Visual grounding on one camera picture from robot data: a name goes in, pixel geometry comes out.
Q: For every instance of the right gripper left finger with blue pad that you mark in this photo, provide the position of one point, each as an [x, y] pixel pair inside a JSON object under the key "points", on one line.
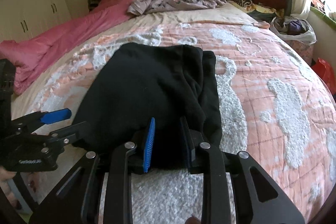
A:
{"points": [[148, 146]]}

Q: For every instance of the black IKISS sweater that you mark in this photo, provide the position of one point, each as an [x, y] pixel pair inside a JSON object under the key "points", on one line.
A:
{"points": [[173, 86]]}

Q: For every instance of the floral pink storage box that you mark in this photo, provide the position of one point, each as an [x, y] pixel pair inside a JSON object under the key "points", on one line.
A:
{"points": [[304, 51]]}

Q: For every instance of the pink white patterned bedspread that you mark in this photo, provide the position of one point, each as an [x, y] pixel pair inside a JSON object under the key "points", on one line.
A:
{"points": [[272, 103]]}

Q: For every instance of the white built-in wardrobe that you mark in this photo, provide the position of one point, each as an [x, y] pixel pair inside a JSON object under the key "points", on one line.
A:
{"points": [[25, 19]]}

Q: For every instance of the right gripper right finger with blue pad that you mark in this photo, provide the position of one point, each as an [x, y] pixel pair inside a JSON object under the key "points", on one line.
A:
{"points": [[190, 145]]}

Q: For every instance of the red plastic bag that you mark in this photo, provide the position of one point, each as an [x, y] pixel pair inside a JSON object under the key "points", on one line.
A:
{"points": [[326, 73]]}

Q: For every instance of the pink folded duvet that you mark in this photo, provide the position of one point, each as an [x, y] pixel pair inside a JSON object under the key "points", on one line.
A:
{"points": [[32, 57]]}

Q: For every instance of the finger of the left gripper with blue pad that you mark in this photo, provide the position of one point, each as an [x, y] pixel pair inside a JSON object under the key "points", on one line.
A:
{"points": [[69, 134], [35, 120]]}

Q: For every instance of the white plastic bag with clothes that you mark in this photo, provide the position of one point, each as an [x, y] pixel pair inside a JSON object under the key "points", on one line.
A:
{"points": [[289, 28]]}

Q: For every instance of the striped dark pillow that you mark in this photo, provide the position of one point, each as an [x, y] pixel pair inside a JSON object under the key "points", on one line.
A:
{"points": [[92, 4]]}

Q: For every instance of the crumpled lilac garment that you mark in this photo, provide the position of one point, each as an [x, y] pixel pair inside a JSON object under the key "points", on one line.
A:
{"points": [[143, 7]]}

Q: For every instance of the person's left hand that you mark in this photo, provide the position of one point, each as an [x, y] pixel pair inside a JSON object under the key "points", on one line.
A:
{"points": [[5, 174]]}

